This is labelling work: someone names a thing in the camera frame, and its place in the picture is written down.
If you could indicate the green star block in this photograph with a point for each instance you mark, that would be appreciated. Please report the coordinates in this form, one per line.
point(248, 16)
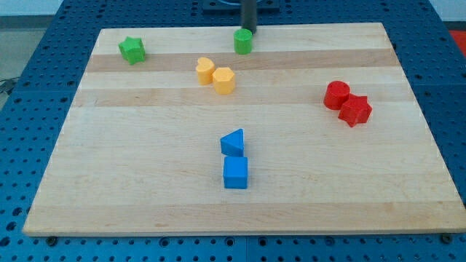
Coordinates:
point(132, 50)

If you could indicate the wooden board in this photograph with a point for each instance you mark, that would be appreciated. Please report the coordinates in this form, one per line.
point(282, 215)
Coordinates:
point(316, 131)

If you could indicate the red star block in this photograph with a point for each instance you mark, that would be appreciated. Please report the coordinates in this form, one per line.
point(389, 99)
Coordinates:
point(355, 110)

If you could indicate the red cylinder block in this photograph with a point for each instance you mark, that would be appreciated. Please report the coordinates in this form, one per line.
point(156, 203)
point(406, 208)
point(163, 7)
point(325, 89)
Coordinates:
point(337, 93)

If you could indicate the yellow hexagon block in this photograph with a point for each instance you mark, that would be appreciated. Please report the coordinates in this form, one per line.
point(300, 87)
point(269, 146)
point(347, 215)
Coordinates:
point(224, 80)

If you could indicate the yellow heart block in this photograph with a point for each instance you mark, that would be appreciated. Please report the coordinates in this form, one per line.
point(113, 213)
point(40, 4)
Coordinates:
point(205, 68)

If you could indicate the blue cube block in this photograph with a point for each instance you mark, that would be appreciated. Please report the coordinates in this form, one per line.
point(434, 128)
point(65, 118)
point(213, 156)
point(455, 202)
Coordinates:
point(235, 172)

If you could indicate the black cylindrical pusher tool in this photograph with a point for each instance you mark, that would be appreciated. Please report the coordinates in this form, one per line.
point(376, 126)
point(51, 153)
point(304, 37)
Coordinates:
point(248, 13)

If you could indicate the blue triangle block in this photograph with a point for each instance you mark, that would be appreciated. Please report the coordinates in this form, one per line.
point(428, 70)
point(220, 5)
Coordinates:
point(233, 143)

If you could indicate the green cylinder block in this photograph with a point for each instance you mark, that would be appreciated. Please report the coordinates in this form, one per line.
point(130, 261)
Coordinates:
point(243, 39)

